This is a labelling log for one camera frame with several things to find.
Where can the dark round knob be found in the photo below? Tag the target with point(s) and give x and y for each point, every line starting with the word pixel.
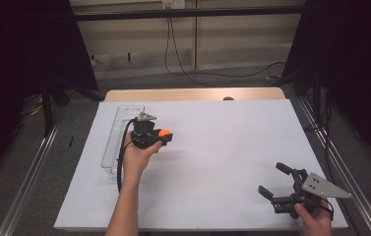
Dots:
pixel 228 98

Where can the white table mat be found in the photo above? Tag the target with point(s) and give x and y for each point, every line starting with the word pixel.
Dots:
pixel 212 183

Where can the black metal crossbar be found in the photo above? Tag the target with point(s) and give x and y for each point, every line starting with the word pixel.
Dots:
pixel 189 13

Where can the black pen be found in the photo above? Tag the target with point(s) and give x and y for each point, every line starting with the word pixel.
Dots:
pixel 71 141

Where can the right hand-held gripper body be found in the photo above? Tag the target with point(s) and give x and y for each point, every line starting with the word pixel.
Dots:
pixel 321 187

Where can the clear plastic box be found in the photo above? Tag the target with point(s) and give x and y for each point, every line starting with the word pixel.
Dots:
pixel 112 147

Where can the aluminium rail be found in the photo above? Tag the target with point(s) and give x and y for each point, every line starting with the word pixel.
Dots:
pixel 347 177
pixel 25 183

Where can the white wall socket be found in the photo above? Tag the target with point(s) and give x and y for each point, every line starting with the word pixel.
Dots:
pixel 173 3

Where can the orange ping-pong ball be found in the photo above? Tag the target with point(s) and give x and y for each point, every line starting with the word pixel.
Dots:
pixel 165 132

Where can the black curtain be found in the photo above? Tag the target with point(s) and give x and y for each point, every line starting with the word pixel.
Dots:
pixel 353 65
pixel 25 49

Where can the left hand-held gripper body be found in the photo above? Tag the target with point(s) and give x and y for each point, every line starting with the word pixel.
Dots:
pixel 143 134

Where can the person's left hand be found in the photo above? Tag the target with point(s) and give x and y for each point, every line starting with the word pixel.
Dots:
pixel 135 164

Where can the black metal stand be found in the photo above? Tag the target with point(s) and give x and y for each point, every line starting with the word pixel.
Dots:
pixel 47 111
pixel 317 98

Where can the person's right hand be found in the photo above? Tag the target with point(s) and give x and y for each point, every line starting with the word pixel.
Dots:
pixel 317 224

